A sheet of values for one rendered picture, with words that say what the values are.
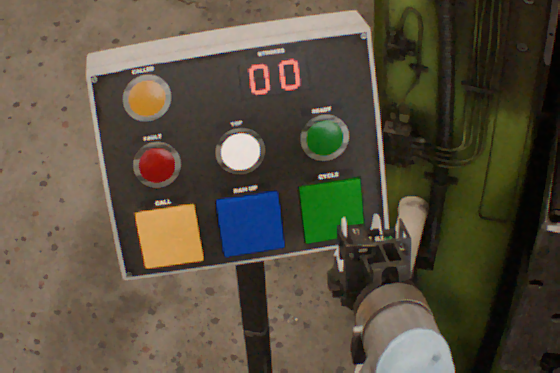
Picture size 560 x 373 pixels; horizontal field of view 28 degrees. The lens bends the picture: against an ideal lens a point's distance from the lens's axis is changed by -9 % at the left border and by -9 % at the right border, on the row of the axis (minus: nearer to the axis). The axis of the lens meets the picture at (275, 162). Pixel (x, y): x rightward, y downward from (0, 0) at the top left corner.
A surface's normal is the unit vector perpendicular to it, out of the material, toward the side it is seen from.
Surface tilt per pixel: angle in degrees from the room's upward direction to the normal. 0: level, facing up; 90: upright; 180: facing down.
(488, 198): 90
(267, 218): 60
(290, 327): 0
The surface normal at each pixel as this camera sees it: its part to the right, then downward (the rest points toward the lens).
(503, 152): -0.26, 0.78
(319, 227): 0.14, 0.38
